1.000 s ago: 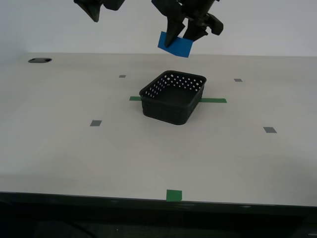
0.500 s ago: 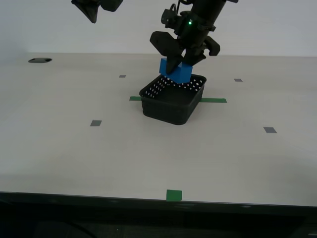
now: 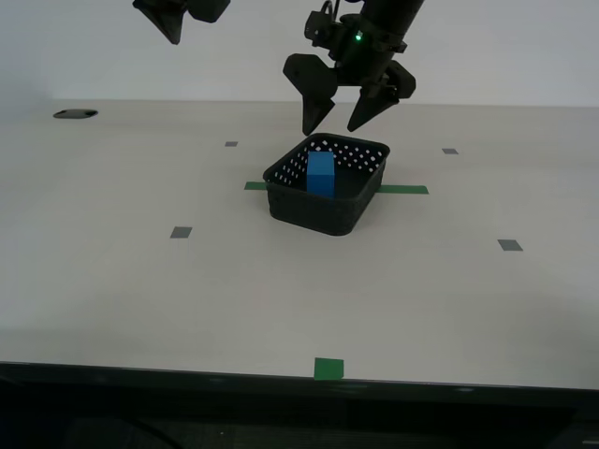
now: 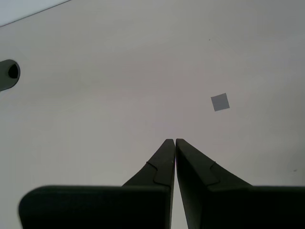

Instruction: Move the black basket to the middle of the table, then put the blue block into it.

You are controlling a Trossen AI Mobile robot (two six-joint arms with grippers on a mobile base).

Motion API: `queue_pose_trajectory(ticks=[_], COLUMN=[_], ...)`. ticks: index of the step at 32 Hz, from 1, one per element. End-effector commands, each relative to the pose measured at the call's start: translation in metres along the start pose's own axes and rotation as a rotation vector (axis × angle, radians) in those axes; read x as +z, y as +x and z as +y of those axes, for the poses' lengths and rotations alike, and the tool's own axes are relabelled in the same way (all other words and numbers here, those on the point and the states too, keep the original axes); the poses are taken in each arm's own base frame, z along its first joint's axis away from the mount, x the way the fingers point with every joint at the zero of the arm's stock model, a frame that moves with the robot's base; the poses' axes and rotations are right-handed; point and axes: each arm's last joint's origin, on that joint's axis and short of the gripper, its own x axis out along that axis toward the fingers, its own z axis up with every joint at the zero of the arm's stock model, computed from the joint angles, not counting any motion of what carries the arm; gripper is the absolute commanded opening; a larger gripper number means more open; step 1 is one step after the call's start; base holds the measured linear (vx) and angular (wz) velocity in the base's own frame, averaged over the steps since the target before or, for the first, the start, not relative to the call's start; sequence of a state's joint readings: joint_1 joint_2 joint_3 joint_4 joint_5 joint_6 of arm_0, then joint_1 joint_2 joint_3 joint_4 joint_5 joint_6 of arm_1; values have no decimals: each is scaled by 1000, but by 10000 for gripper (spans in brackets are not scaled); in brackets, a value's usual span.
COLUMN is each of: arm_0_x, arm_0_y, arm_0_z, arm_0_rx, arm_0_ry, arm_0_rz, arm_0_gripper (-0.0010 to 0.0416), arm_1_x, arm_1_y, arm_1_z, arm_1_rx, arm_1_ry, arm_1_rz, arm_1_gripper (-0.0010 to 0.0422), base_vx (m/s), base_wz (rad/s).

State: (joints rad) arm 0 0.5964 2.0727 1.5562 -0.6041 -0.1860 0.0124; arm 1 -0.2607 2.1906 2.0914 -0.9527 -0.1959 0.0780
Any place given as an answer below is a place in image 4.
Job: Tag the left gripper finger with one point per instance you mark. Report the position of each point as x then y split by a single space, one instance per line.
238 207
95 207

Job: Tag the small grey tape square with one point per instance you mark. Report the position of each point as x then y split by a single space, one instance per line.
220 102

